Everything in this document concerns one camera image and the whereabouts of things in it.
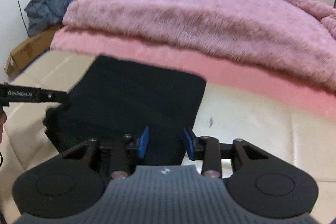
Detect black pants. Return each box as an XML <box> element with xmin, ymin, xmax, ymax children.
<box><xmin>43</xmin><ymin>55</ymin><xmax>206</xmax><ymax>165</ymax></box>

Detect cardboard box with blue band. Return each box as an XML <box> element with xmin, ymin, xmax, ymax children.
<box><xmin>5</xmin><ymin>23</ymin><xmax>63</xmax><ymax>77</ymax></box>

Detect blue grey clothes pile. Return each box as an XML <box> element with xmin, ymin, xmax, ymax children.
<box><xmin>25</xmin><ymin>0</ymin><xmax>73</xmax><ymax>37</ymax></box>

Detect pink bed sheet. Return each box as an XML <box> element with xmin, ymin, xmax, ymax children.
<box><xmin>51</xmin><ymin>27</ymin><xmax>335</xmax><ymax>120</ymax></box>

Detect fluffy pink blanket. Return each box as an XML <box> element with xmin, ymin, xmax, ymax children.
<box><xmin>63</xmin><ymin>0</ymin><xmax>335</xmax><ymax>92</ymax></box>

